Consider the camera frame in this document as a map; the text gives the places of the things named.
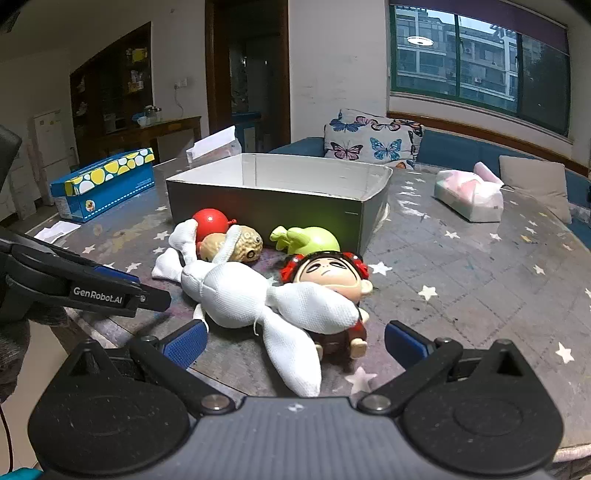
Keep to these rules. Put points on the white refrigerator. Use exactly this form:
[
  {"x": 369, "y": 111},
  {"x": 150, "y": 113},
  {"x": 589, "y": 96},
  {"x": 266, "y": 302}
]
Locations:
[{"x": 51, "y": 138}]

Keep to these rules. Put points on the red dress doll figurine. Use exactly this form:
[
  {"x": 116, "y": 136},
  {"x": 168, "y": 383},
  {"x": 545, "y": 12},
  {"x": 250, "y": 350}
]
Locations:
[{"x": 328, "y": 277}]

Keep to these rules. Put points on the glass jar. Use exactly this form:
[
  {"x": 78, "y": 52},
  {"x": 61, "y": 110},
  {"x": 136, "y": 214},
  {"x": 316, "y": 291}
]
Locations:
[{"x": 153, "y": 114}]

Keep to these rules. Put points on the beige cushion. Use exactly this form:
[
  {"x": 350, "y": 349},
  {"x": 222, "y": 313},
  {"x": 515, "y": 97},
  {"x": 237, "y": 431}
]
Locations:
[{"x": 535, "y": 184}]

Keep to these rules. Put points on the white mug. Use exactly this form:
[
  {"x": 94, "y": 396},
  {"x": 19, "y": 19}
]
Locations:
[{"x": 142, "y": 121}]

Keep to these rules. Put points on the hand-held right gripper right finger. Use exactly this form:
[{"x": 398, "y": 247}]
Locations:
[{"x": 406, "y": 344}]

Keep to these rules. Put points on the blue sofa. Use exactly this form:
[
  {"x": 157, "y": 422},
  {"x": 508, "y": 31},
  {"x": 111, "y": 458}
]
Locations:
[{"x": 445, "y": 147}]

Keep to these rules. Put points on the white tissue box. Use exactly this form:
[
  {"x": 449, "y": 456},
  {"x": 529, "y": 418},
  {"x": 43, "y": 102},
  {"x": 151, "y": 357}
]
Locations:
[{"x": 214, "y": 145}]

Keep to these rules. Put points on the butterfly print pillow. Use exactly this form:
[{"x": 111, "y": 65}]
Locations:
[{"x": 369, "y": 138}]

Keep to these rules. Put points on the grey cardboard box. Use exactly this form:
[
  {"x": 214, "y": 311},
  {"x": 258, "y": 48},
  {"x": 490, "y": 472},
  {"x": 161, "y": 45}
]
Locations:
[{"x": 277, "y": 210}]

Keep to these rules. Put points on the pink and white plastic bag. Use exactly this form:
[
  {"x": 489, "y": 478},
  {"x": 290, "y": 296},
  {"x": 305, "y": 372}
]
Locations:
[{"x": 466, "y": 196}]

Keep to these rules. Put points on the star printed tablecloth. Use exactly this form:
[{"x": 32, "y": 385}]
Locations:
[{"x": 461, "y": 277}]

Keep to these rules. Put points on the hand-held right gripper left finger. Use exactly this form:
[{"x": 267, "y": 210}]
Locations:
[{"x": 187, "y": 344}]

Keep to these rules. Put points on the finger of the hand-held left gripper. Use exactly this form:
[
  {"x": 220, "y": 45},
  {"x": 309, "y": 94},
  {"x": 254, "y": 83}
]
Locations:
[
  {"x": 154, "y": 299},
  {"x": 117, "y": 276}
]

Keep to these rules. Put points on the dark wooden display cabinet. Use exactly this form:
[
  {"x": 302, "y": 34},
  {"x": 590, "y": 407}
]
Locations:
[{"x": 111, "y": 78}]

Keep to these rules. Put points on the dark wooden door frame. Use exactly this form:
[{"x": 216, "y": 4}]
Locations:
[{"x": 284, "y": 69}]

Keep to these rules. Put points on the dark wooden sideboard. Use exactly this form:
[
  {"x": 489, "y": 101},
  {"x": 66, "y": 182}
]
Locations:
[{"x": 171, "y": 131}]

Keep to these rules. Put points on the white plush doll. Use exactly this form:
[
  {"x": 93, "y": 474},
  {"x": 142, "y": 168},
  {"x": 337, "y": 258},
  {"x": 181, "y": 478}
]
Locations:
[{"x": 231, "y": 295}]

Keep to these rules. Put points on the tan peanut toy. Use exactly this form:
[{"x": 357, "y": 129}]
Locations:
[{"x": 249, "y": 244}]

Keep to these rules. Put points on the red round toy figure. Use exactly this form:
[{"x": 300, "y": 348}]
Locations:
[{"x": 210, "y": 221}]

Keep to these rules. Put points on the green round toy figure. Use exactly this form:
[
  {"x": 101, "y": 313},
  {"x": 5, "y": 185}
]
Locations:
[{"x": 314, "y": 240}]

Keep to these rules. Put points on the green framed window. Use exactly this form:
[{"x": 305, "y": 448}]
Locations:
[{"x": 480, "y": 60}]

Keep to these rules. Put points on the blue box with dotted lid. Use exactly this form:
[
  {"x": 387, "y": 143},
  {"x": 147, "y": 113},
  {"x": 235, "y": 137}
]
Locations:
[{"x": 106, "y": 194}]

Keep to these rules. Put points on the white paper sheet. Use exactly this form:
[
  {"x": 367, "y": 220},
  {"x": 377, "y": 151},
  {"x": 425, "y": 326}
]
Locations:
[{"x": 57, "y": 231}]

